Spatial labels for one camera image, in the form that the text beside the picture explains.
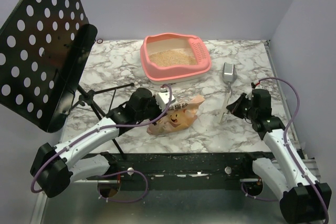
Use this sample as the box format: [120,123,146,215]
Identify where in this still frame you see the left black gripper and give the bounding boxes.
[136,95,169,126]

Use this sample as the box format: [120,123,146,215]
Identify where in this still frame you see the grey bag sealing clip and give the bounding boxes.
[217,92,232,123]

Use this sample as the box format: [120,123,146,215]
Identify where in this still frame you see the beige cat litter bag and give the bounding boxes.
[147,95,205,135]

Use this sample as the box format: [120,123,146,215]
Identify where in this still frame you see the silver metal litter scoop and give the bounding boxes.
[222,62,237,95]

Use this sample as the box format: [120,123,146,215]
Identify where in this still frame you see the pink cat litter box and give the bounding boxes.
[140,33,212,84]

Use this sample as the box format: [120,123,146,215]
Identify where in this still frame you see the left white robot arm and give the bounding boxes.
[30,84,173,198]

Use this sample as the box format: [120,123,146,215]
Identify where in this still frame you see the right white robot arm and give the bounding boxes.
[226,89,331,223]

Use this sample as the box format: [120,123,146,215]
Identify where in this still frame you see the clean litter in box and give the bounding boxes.
[149,50,197,67]

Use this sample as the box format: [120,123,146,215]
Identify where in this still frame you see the black perforated music stand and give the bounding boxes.
[0,0,135,159]

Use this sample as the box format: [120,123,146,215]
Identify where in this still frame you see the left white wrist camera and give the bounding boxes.
[155,91,170,111]

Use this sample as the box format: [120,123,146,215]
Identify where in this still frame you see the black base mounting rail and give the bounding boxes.
[102,152,275,191]

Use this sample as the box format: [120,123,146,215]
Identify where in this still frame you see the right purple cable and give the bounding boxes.
[241,77,330,224]

